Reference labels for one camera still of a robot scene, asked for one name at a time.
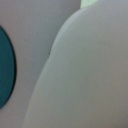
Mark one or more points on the grey toy wok pan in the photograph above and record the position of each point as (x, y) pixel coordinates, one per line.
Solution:
(84, 83)

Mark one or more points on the pink toy stove top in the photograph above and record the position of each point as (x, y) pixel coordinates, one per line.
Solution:
(32, 26)

